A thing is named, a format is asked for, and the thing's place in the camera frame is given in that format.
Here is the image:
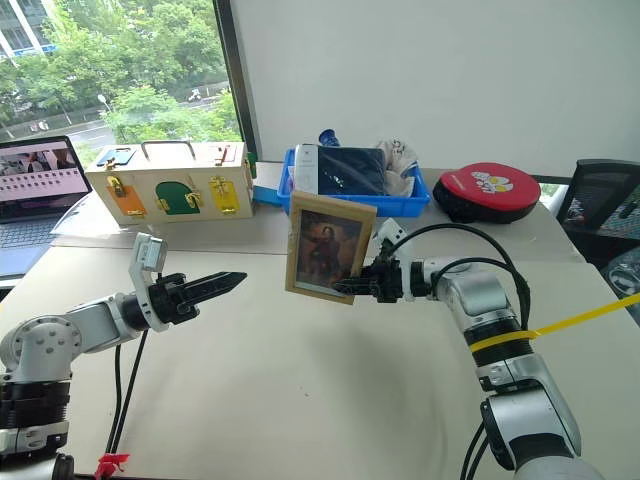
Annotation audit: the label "dark window frame post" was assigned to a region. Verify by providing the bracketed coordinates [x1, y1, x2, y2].
[211, 0, 265, 162]

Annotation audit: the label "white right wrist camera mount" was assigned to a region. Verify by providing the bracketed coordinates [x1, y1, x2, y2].
[374, 217, 417, 303]

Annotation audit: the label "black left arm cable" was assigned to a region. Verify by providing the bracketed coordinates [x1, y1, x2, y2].
[104, 328, 150, 456]

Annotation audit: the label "red tie on cable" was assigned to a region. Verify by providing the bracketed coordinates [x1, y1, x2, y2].
[96, 452, 131, 477]

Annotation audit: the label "wooden picture frame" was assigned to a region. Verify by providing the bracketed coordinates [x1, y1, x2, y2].
[284, 190, 378, 306]

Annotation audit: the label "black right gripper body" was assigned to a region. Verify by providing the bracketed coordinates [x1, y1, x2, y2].
[360, 252, 404, 305]

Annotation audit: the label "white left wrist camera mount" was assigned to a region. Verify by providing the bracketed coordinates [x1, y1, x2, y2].
[127, 232, 169, 334]

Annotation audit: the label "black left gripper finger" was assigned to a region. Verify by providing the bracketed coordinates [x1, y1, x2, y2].
[176, 282, 240, 308]
[183, 271, 249, 293]

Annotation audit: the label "black mesh chair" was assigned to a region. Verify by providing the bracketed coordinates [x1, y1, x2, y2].
[555, 158, 640, 251]

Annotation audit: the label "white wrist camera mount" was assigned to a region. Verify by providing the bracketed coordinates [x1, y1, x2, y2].
[374, 217, 417, 303]
[127, 232, 169, 334]

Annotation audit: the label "open laptop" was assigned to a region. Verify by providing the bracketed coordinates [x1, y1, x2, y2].
[0, 134, 94, 279]

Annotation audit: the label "yellow plastic strap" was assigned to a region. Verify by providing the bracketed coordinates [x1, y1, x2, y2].
[468, 291, 640, 352]

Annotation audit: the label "wooden lock activity box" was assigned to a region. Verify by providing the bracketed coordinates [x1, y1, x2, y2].
[84, 140, 257, 222]

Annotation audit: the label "blue plastic bin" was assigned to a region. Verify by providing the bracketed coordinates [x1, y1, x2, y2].
[276, 147, 433, 219]

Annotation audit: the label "white flat box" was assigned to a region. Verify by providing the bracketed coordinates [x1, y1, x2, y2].
[292, 143, 322, 194]

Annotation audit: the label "dark rounded shape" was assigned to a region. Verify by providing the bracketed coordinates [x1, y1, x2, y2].
[51, 452, 76, 480]

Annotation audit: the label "white crumpled bag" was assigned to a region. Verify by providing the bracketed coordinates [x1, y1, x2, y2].
[374, 138, 422, 197]

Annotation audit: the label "dark bag with clear plastic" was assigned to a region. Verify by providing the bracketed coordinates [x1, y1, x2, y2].
[598, 246, 640, 324]

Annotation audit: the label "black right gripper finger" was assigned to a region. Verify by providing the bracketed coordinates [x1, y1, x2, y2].
[331, 275, 374, 298]

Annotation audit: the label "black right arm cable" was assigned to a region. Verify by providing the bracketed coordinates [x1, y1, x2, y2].
[392, 223, 532, 332]

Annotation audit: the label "black lower right arm cables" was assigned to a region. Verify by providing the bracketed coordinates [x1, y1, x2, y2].
[458, 421, 489, 480]

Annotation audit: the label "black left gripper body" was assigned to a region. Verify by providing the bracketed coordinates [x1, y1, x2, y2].
[148, 273, 201, 327]

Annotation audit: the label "red black round case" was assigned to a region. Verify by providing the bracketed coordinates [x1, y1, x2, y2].
[431, 160, 543, 225]

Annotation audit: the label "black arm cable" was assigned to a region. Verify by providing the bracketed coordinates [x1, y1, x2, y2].
[392, 223, 532, 332]
[104, 328, 150, 456]

